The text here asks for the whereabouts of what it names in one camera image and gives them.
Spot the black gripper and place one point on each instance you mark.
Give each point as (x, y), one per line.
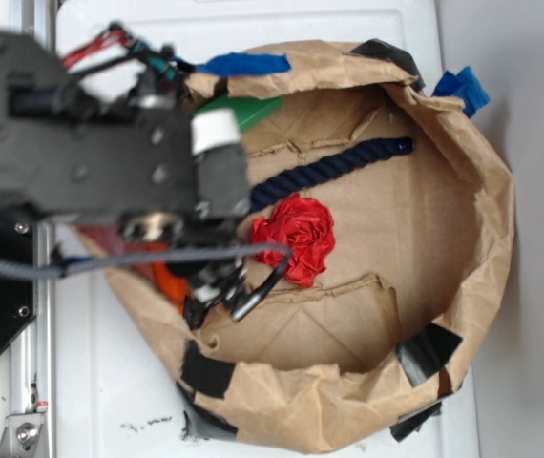
(222, 189)

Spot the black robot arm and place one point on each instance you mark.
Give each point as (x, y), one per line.
(147, 162)

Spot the orange toy carrot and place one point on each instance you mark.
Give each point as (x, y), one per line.
(174, 288)

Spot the green plastic block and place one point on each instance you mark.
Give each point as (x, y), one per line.
(248, 111)

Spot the crumpled red paper ball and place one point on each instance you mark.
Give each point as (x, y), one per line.
(307, 227)

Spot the blue tape strip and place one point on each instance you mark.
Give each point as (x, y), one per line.
(466, 86)
(245, 64)

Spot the brown paper bag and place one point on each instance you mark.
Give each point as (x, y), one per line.
(422, 254)

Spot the aluminium frame rail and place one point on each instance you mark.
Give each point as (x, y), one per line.
(30, 428)

